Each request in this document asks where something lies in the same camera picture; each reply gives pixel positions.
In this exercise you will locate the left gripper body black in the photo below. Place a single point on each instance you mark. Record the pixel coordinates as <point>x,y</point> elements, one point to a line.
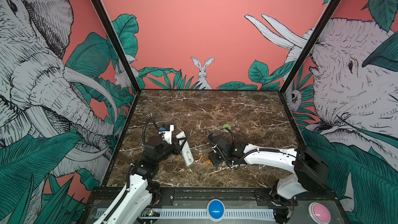
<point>166,150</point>

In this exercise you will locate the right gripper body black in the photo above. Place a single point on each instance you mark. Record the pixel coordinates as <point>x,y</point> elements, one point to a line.
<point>215,158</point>

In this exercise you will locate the white remote control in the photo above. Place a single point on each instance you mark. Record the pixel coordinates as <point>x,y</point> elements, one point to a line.
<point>188,157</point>

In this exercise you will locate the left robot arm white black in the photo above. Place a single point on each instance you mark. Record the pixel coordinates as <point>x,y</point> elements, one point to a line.
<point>140,190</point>

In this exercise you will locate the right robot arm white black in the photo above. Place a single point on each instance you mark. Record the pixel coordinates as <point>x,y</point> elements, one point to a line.
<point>308,171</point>

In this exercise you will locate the green tape roll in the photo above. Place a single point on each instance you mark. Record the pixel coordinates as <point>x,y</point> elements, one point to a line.
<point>226,127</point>

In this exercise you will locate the blue push button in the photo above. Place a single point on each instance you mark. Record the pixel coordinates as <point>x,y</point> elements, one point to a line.
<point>216,210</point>

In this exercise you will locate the small circuit board with leds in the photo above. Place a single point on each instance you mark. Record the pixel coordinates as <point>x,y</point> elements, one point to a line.
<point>151,213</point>

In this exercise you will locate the pink push button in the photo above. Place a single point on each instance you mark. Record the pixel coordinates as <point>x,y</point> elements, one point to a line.
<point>319,213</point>

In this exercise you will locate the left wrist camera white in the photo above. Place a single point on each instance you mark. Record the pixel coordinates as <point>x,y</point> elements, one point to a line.
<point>166,133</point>

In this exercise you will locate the black front mounting rail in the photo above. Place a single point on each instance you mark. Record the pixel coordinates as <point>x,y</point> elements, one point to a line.
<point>172,195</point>

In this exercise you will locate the white slotted cable duct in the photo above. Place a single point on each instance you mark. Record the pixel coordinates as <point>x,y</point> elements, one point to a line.
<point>187,213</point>

